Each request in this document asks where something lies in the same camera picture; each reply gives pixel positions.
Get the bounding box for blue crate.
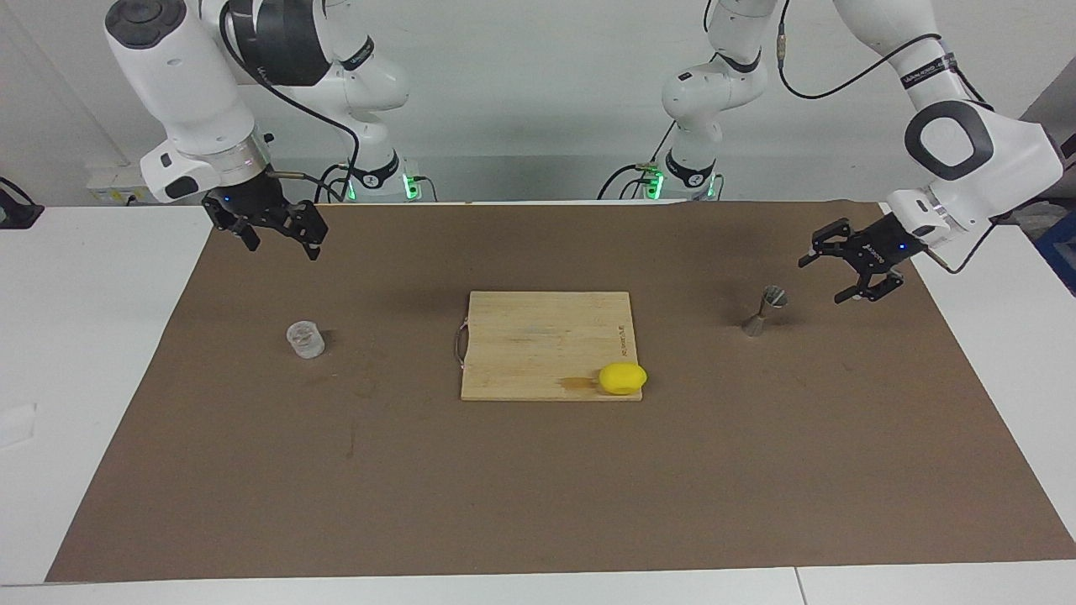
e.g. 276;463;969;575
1034;210;1076;295

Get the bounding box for black left base cables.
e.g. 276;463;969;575
597;126;673;201

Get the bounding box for white wall socket box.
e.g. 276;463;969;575
87;164;182;205

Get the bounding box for black clamp mount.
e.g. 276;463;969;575
0;176;45;229

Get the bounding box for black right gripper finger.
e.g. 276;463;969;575
220;217;261;251
282;202;329;261

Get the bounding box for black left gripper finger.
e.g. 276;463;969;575
835;267;905;305
799;218;854;268

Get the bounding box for clear glass cup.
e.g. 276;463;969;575
286;320;326;360

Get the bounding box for yellow lemon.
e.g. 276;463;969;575
599;362;649;396

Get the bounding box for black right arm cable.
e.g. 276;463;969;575
219;0;362;203

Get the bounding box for wooden cutting board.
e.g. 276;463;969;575
455;291;644;402

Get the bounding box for black right base cables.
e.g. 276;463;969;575
315;164;438;203

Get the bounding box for white paper label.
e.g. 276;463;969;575
0;403;39;448

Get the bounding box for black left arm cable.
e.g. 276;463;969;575
773;0;1018;274

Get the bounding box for brown table mat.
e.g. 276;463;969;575
46;202;1076;582

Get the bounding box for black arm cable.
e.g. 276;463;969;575
773;0;1018;274
219;0;362;203

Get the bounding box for black base cables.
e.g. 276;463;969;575
597;126;673;201
315;164;438;203

